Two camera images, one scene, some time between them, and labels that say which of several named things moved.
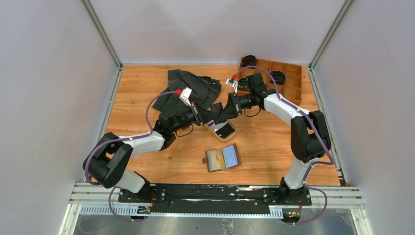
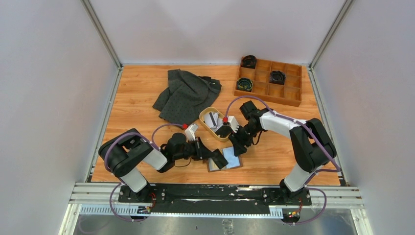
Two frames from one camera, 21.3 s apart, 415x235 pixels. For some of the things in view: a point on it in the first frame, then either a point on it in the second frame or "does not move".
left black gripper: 201,115 -> 201,152
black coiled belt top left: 249,60 does not move
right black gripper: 233,108 -> 239,142
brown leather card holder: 223,158 does not move
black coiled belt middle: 279,77 does not move
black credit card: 225,131 does not move
